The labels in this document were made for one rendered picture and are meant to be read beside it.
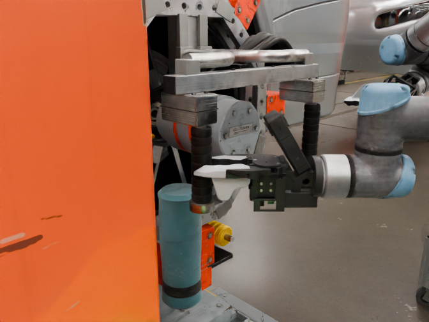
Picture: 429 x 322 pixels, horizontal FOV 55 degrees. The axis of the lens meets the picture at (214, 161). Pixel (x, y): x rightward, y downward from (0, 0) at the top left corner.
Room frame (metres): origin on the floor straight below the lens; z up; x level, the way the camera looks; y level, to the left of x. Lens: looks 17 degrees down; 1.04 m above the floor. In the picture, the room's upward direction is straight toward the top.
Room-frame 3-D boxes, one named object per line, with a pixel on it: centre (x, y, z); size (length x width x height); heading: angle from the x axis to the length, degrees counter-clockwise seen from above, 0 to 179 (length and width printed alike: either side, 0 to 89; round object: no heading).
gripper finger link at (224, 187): (0.64, -0.01, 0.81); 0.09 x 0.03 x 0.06; 100
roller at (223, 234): (1.11, 0.06, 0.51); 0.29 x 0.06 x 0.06; 45
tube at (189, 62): (0.80, 0.05, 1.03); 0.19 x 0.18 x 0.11; 45
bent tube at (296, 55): (0.94, -0.09, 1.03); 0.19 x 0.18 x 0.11; 45
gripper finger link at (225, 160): (0.70, -0.01, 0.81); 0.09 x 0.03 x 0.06; 81
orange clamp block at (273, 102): (1.18, -0.15, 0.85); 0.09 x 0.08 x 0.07; 135
